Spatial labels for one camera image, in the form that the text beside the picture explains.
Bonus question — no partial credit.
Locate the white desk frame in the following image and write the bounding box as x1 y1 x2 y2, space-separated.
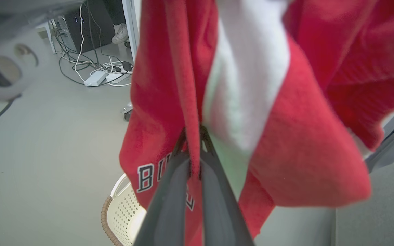
36 20 58 55

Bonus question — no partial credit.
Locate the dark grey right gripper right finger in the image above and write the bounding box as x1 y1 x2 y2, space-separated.
199 124 255 246

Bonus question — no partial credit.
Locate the white sneaker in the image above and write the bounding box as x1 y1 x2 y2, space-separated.
111 23 130 45

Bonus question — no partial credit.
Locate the grey fabric sofa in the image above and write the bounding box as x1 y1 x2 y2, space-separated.
336 161 394 246

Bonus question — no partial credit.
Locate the long white cable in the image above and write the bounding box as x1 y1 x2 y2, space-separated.
74 3 87 82

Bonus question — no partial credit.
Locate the dark trouser leg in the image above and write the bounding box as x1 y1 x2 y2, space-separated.
103 0 126 26

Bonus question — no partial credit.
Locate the cream perforated laundry basket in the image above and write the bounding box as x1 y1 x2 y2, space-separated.
101 173 148 246

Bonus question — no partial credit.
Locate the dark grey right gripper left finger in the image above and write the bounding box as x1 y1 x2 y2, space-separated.
134 129 191 246

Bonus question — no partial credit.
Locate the black cable bundle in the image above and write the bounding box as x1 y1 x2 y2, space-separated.
48 3 133 86

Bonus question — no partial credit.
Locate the red and white garment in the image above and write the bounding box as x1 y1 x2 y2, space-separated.
119 0 394 246

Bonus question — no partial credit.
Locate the black computer tower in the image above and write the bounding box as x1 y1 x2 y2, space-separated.
60 0 116 54

